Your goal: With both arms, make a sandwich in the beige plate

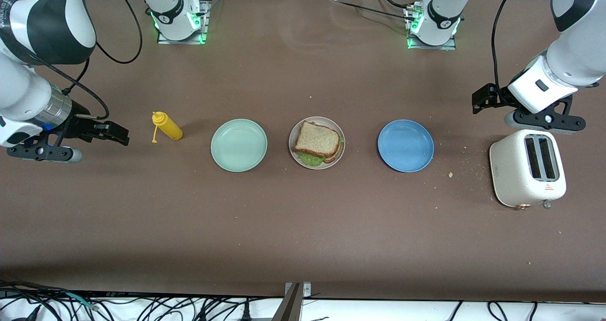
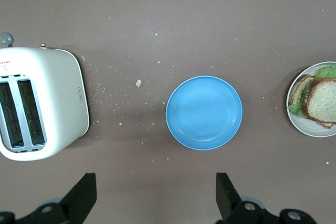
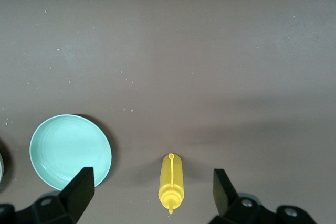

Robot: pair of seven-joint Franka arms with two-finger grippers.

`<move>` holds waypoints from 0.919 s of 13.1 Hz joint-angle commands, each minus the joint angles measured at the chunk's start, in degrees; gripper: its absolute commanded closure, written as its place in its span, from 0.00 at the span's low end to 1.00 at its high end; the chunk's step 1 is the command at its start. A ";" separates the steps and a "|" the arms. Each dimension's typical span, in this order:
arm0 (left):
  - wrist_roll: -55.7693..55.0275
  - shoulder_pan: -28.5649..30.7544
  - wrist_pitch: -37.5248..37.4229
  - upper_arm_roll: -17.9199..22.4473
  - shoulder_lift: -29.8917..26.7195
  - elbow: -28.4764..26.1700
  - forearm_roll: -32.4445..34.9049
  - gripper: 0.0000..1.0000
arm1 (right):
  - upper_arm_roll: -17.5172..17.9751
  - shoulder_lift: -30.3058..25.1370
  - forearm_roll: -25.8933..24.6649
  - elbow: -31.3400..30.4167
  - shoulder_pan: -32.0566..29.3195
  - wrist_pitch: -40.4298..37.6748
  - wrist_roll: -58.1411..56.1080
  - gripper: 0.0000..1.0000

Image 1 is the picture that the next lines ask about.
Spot black right arm loop cable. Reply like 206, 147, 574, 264
94, 0, 143, 65

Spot beige plate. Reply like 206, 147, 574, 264
288, 116, 346, 170

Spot green lettuce leaf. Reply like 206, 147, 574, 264
297, 139, 346, 167

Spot white toaster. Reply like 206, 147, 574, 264
489, 129, 567, 210

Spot mint green plate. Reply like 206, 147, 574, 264
210, 118, 268, 173

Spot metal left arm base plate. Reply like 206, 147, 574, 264
407, 6, 457, 51

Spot grey metal bar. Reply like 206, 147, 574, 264
272, 283, 302, 321

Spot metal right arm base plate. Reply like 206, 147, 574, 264
157, 0, 211, 45

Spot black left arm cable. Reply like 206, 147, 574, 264
491, 0, 525, 92

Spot teal tipped network cable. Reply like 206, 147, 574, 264
47, 290, 100, 311

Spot blue plate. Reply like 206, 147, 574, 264
377, 119, 435, 173

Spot yellow mustard squeeze bottle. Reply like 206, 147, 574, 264
151, 111, 184, 144

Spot silver corner bracket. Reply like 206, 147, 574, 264
285, 282, 312, 299

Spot toasted brown bread slice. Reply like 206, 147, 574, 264
292, 120, 341, 157
323, 139, 345, 165

